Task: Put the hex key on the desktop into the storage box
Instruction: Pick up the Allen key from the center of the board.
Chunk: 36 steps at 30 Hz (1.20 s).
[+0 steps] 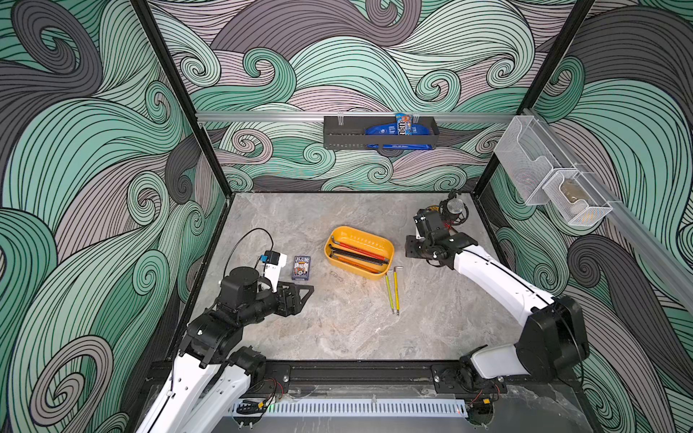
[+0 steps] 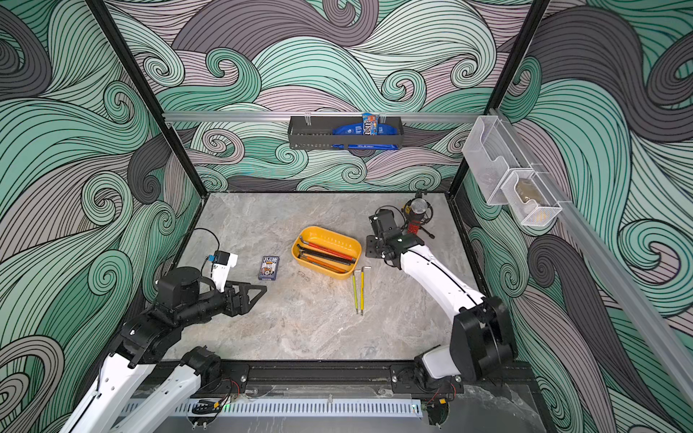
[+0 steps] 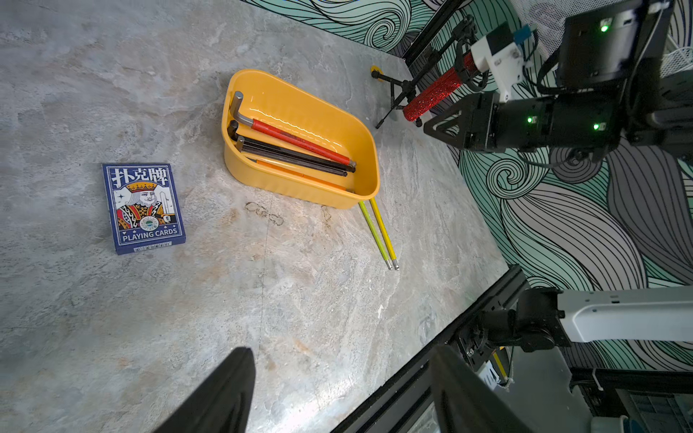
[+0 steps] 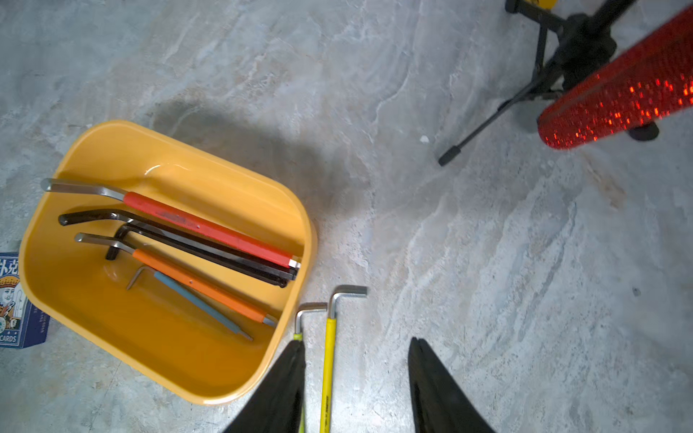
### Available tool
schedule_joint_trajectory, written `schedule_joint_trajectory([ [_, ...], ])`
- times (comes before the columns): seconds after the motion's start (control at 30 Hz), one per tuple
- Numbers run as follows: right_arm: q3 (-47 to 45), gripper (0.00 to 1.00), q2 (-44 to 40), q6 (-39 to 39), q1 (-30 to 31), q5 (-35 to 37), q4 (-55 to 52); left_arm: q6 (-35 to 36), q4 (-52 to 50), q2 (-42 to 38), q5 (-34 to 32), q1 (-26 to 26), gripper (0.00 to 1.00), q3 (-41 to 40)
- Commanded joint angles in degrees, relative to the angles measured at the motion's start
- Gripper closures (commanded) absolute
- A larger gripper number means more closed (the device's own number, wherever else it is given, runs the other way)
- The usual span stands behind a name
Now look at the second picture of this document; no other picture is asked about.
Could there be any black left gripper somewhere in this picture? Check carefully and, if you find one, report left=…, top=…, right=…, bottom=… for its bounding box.
left=177, top=278, right=266, bottom=328

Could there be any red hex key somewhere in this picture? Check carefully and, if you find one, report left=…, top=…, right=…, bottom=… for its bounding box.
left=299, top=236, right=356, bottom=263

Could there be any black hex key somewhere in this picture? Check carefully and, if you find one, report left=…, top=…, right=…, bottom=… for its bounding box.
left=296, top=245, right=356, bottom=265

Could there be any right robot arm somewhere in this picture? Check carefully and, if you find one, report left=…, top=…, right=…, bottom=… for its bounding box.
left=366, top=234, right=518, bottom=392

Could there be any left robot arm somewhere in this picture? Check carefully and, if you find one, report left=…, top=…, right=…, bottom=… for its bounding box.
left=62, top=266, right=267, bottom=432

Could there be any blue playing cards box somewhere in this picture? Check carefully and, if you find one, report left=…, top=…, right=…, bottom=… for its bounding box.
left=258, top=255, right=280, bottom=281

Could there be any yellow plastic storage box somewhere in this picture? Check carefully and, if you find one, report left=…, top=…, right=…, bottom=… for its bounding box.
left=292, top=226, right=363, bottom=281

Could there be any black tripod microphone stand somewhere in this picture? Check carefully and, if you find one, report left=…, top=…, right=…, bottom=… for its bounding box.
left=402, top=191, right=435, bottom=239

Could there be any blue snack packet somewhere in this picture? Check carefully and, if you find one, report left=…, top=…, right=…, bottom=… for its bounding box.
left=332, top=113, right=402, bottom=150

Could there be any small clear bin with contents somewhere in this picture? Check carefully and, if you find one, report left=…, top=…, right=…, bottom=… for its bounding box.
left=501, top=169, right=561, bottom=228

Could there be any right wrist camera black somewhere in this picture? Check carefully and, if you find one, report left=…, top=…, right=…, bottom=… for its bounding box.
left=369, top=209, right=402, bottom=240

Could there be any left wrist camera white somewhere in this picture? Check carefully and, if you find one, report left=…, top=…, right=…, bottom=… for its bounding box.
left=209, top=250, right=238, bottom=292

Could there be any black left camera cable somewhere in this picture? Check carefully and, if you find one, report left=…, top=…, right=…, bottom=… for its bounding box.
left=190, top=227, right=221, bottom=277

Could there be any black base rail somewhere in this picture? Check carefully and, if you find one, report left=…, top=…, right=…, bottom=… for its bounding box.
left=129, top=359, right=537, bottom=396

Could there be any black frame corner post left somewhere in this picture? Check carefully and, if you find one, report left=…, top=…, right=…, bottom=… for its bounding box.
left=86, top=0, right=209, bottom=198

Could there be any black frame corner post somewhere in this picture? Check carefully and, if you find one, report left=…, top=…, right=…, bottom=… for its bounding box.
left=86, top=0, right=209, bottom=198
left=448, top=0, right=553, bottom=196

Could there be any white slotted cable duct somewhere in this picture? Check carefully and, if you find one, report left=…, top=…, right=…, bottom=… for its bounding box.
left=118, top=399, right=423, bottom=419

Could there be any black wall shelf basket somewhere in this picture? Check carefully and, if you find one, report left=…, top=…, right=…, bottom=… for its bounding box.
left=288, top=113, right=404, bottom=151

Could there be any clear plastic wall bin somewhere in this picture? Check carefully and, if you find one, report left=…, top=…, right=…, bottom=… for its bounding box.
left=463, top=115, right=530, bottom=206

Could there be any aluminium back rail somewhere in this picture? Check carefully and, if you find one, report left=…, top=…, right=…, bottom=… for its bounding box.
left=164, top=110, right=481, bottom=124

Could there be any aluminium rail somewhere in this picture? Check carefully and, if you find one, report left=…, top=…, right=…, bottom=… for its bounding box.
left=164, top=110, right=481, bottom=124
left=489, top=107, right=693, bottom=391

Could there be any black frame corner post right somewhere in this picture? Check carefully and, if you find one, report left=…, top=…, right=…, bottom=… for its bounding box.
left=448, top=0, right=553, bottom=196

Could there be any aluminium right rail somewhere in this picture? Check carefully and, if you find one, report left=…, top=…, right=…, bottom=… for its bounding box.
left=489, top=107, right=693, bottom=391

